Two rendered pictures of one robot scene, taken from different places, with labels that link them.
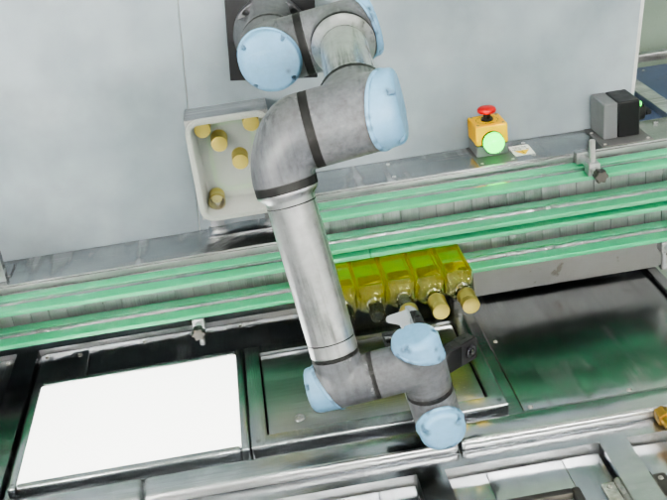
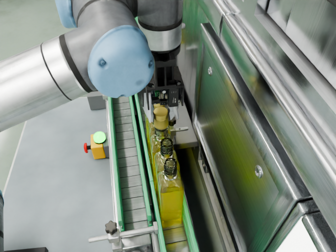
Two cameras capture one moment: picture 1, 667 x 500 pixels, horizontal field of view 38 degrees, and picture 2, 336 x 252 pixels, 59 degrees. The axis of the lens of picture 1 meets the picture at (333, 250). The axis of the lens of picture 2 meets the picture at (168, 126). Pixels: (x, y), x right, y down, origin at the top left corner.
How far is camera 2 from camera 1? 1.40 m
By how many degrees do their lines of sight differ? 41
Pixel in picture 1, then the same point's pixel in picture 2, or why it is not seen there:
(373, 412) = (233, 107)
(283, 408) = (259, 197)
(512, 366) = not seen: hidden behind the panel
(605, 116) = (93, 95)
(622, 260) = not seen: hidden behind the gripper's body
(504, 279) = (181, 118)
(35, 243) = not seen: outside the picture
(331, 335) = (28, 51)
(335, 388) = (98, 29)
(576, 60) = (72, 118)
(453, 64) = (62, 170)
